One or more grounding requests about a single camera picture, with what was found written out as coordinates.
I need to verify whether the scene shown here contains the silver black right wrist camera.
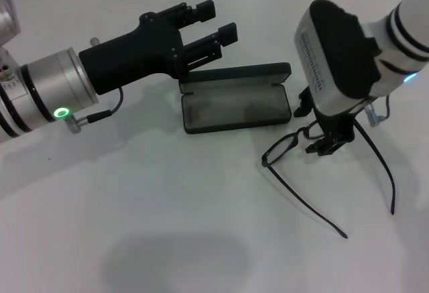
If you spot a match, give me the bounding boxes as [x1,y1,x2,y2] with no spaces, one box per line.
[294,0,383,117]

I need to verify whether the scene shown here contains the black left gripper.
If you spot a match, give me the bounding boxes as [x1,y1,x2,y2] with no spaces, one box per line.
[78,0,239,95]

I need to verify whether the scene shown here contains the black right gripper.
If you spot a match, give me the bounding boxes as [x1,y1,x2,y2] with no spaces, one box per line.
[293,86,356,158]

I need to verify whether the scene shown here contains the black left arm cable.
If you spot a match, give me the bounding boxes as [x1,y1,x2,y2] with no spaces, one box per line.
[66,86,125,135]

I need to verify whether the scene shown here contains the black glasses case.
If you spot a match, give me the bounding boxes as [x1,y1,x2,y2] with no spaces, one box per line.
[179,62,292,135]

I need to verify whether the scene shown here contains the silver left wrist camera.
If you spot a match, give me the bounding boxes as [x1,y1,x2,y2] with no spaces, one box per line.
[0,0,22,48]

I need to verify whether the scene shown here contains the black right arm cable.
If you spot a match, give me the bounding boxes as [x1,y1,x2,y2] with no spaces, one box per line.
[365,94,391,127]

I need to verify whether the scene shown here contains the black glasses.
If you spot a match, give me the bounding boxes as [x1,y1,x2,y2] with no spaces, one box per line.
[261,101,399,240]

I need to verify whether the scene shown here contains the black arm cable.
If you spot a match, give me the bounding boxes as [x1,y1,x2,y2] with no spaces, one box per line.
[365,94,391,127]
[66,86,125,135]

